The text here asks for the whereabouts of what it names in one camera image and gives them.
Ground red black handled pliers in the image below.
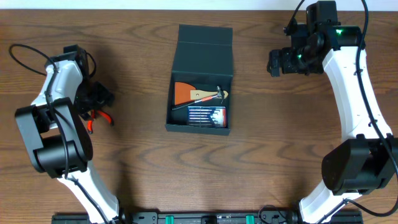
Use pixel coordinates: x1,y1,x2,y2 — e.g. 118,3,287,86
87,110,114,134

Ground orange scraper with wooden handle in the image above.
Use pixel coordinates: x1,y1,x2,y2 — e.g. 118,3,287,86
174,82,229,106

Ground small claw hammer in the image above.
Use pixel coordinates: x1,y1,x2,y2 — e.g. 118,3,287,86
172,86,226,111

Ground blue precision screwdriver set case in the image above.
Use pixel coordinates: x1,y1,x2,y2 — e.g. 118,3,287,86
188,106,227,128

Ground dark green storage box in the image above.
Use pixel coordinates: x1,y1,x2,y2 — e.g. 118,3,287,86
165,25,234,136

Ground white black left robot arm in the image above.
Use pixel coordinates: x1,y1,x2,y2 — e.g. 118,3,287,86
15,45,126,223

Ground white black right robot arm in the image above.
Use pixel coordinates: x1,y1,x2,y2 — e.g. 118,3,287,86
267,1,397,223

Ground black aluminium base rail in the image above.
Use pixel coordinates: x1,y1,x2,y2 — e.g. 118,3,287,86
51,209,364,224

